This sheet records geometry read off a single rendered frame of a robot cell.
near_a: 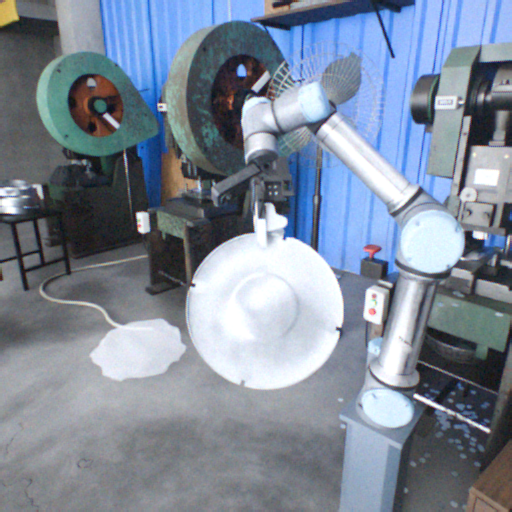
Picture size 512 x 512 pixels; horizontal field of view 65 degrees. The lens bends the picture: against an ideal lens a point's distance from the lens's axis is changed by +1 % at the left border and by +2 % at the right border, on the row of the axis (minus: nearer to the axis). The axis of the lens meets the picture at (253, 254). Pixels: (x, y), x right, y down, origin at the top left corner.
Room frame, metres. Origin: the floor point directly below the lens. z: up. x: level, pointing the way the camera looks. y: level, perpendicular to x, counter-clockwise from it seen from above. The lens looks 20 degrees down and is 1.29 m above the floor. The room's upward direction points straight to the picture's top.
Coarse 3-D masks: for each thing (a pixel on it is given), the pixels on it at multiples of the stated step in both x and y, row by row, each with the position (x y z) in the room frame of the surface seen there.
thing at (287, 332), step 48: (240, 240) 0.75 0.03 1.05; (288, 240) 0.75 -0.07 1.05; (192, 288) 0.69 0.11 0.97; (240, 288) 0.69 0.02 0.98; (288, 288) 0.69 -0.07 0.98; (336, 288) 0.69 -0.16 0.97; (192, 336) 0.64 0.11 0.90; (240, 336) 0.64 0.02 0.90; (288, 336) 0.64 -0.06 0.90; (336, 336) 0.64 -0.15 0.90; (288, 384) 0.59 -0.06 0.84
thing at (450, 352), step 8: (432, 328) 1.64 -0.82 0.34; (424, 336) 1.51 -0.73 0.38; (432, 336) 1.60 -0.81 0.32; (440, 336) 1.62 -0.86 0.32; (448, 336) 1.62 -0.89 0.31; (432, 344) 1.46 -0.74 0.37; (440, 344) 1.42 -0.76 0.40; (440, 352) 1.43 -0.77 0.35; (448, 352) 1.40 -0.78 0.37; (456, 352) 1.38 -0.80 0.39; (464, 352) 1.36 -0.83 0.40; (472, 352) 1.35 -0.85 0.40; (496, 352) 1.36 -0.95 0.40; (456, 360) 1.40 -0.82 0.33; (464, 360) 1.37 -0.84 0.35; (472, 360) 1.36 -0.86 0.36; (480, 360) 1.36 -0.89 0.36; (488, 360) 1.36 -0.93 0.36
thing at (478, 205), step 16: (480, 144) 1.56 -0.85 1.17; (496, 144) 1.48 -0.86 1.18; (480, 160) 1.47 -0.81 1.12; (496, 160) 1.44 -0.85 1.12; (480, 176) 1.47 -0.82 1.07; (496, 176) 1.43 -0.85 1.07; (464, 192) 1.49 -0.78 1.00; (480, 192) 1.46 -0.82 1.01; (496, 192) 1.43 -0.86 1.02; (464, 208) 1.46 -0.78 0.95; (480, 208) 1.43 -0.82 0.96; (496, 208) 1.42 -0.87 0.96; (480, 224) 1.42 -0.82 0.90; (496, 224) 1.41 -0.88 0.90
